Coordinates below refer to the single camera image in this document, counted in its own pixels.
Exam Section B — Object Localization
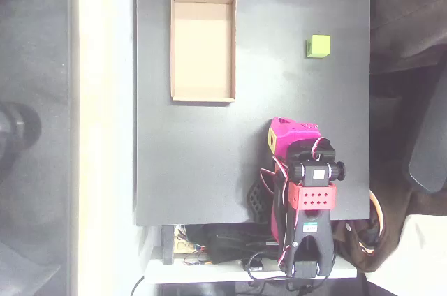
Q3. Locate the green cube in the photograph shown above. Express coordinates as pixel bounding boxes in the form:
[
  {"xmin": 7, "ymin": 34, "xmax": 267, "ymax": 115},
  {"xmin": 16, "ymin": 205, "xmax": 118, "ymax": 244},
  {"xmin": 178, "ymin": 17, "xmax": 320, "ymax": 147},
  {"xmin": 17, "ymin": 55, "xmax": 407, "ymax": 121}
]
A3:
[{"xmin": 306, "ymin": 34, "xmax": 331, "ymax": 59}]

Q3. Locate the black perforated arm base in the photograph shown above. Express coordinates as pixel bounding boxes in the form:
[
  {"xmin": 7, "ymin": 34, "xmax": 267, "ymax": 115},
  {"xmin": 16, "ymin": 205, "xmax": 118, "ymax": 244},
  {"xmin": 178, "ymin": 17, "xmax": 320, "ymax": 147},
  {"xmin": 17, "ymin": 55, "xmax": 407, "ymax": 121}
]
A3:
[{"xmin": 247, "ymin": 180, "xmax": 275, "ymax": 224}]

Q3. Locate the cardboard box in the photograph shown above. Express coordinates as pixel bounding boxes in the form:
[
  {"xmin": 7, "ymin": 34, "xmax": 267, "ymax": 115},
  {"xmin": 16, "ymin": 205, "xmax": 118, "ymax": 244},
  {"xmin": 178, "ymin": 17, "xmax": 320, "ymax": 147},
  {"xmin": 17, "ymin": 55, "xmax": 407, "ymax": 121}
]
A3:
[{"xmin": 170, "ymin": 0, "xmax": 239, "ymax": 103}]

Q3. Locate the black office chair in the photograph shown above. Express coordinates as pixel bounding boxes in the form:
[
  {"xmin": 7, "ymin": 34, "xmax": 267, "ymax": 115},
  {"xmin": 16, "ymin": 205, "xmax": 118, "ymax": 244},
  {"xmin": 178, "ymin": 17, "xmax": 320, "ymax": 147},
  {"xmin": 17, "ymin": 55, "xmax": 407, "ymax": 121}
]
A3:
[{"xmin": 401, "ymin": 65, "xmax": 447, "ymax": 194}]

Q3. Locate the beige wooden piece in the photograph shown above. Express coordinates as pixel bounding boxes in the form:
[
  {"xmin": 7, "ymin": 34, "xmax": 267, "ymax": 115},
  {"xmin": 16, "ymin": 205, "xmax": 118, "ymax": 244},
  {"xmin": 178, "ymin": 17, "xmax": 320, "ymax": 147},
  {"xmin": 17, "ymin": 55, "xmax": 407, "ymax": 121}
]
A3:
[{"xmin": 174, "ymin": 236, "xmax": 193, "ymax": 254}]

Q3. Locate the brown leather bag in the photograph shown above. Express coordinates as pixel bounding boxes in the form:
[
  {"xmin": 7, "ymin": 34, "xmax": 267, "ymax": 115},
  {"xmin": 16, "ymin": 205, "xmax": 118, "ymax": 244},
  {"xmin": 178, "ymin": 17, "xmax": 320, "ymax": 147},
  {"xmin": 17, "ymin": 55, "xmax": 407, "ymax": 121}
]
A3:
[{"xmin": 331, "ymin": 184, "xmax": 424, "ymax": 274}]

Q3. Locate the small circuit board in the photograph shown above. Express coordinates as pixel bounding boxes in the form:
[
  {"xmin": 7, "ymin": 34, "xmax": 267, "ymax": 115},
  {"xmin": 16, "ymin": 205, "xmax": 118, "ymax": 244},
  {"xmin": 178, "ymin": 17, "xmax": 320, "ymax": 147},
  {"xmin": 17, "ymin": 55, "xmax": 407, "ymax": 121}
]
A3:
[{"xmin": 183, "ymin": 253, "xmax": 214, "ymax": 267}]

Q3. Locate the white shelf board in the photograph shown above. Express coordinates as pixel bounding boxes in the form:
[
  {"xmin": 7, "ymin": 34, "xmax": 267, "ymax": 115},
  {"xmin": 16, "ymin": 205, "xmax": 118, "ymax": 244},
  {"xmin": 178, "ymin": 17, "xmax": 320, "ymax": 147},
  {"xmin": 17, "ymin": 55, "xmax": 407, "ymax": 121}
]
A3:
[{"xmin": 145, "ymin": 246, "xmax": 358, "ymax": 285}]

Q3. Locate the brown jacket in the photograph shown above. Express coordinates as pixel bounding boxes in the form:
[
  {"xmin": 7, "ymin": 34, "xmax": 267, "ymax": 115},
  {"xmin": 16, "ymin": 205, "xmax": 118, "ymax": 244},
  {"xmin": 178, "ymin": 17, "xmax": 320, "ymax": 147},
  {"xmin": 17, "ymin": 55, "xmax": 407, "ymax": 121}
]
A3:
[{"xmin": 369, "ymin": 0, "xmax": 447, "ymax": 74}]

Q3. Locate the white cloth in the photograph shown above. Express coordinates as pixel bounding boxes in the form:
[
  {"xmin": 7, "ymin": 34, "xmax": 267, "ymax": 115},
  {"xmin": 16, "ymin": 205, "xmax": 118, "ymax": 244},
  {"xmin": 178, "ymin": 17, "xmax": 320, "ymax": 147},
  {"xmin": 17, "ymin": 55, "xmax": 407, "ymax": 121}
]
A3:
[{"xmin": 365, "ymin": 214, "xmax": 447, "ymax": 296}]

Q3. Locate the black cable bundle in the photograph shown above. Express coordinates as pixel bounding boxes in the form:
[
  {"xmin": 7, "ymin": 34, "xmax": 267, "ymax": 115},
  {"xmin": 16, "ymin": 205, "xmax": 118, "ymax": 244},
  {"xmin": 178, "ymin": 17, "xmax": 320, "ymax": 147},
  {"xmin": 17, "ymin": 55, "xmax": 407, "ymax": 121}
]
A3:
[{"xmin": 188, "ymin": 224, "xmax": 284, "ymax": 265}]

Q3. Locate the thin black looped cable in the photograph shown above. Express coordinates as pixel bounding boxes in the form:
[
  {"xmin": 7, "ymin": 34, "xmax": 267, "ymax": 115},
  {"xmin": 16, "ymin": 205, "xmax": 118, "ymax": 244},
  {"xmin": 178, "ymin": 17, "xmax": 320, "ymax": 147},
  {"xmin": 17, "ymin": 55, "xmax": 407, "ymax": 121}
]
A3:
[{"xmin": 243, "ymin": 252, "xmax": 338, "ymax": 292}]

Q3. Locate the thick black cable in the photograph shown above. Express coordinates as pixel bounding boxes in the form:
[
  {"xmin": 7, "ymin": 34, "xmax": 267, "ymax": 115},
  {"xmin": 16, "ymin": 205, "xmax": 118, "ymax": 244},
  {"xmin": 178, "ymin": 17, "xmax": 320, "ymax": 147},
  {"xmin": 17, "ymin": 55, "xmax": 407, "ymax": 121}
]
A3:
[{"xmin": 129, "ymin": 274, "xmax": 146, "ymax": 296}]

